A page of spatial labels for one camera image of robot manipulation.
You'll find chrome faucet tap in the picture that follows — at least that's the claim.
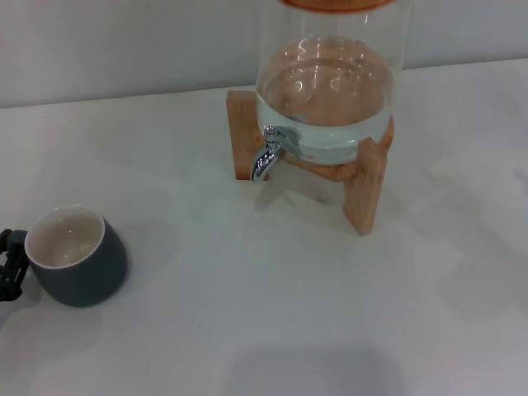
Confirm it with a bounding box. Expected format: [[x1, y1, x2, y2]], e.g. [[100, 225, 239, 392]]
[[251, 125, 305, 184]]

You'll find wooden dispenser stand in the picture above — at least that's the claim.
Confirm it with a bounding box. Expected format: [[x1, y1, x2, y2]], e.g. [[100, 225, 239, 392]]
[[225, 89, 396, 238]]

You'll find orange jar lid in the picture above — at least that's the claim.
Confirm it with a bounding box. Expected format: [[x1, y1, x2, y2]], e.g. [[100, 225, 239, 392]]
[[278, 0, 396, 10]]

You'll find glass water dispenser jar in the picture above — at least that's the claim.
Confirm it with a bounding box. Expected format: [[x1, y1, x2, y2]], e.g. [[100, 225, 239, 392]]
[[254, 0, 413, 166]]

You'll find black cup white inside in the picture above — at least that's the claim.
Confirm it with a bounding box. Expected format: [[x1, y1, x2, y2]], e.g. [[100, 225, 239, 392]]
[[23, 207, 130, 308]]

